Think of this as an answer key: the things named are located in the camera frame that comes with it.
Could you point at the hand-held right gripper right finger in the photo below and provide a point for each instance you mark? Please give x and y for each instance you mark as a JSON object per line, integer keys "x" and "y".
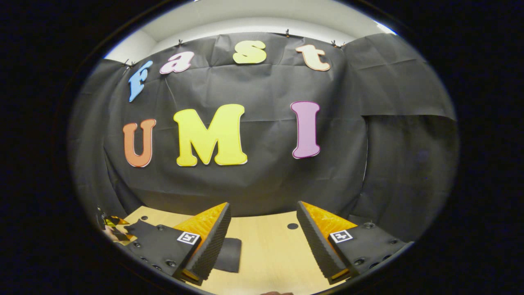
{"x": 319, "y": 250}

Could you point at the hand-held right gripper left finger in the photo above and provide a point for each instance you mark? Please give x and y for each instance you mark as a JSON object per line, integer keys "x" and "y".
{"x": 213, "y": 250}

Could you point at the dark grey jeans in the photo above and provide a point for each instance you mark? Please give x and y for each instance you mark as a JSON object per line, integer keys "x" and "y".
{"x": 229, "y": 254}

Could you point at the black backdrop cloth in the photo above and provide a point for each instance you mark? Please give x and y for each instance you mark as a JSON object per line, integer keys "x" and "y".
{"x": 262, "y": 184}

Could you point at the ceiling light panel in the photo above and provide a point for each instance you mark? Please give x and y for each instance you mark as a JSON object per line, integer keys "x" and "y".
{"x": 385, "y": 28}

